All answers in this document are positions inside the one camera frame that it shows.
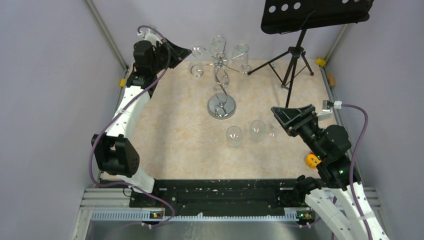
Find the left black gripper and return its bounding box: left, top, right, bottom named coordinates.
left=150, top=37, right=192, bottom=74

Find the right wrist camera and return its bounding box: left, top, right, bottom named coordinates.
left=317, top=100, right=343, bottom=121

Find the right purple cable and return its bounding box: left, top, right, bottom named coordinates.
left=341, top=103, right=374, bottom=240

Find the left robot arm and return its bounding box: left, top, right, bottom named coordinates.
left=91, top=40, right=192, bottom=207

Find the aluminium frame post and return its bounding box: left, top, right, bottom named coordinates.
left=82, top=0, right=128, bottom=70
left=324, top=23, right=353, bottom=65

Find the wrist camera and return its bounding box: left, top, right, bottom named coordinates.
left=137, top=25, right=163, bottom=45
left=317, top=100, right=343, bottom=121

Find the aluminium frame post left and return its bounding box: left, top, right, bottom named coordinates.
left=82, top=0, right=128, bottom=70

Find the yellow and red toy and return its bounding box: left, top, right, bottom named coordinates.
left=305, top=152, right=322, bottom=169

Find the yellow corner clip right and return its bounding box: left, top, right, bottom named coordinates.
left=315, top=58, right=327, bottom=68

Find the white cable duct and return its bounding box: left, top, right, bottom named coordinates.
left=90, top=210, right=312, bottom=222

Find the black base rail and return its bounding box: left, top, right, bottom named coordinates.
left=129, top=179, right=308, bottom=217

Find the aluminium frame post right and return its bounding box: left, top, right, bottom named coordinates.
left=324, top=23, right=353, bottom=65

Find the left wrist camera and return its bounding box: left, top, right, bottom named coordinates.
left=137, top=25, right=163, bottom=45

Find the yellow clip left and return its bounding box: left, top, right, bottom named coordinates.
left=119, top=78, right=126, bottom=88

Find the brown block on rail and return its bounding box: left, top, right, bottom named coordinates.
left=326, top=72, right=337, bottom=88

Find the black music stand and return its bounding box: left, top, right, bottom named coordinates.
left=247, top=0, right=374, bottom=106

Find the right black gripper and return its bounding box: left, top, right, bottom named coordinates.
left=270, top=103, right=326, bottom=160

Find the chrome wine glass rack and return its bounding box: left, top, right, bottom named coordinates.
left=197, top=40, right=252, bottom=120

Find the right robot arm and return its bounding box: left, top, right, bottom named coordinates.
left=271, top=100, right=389, bottom=240

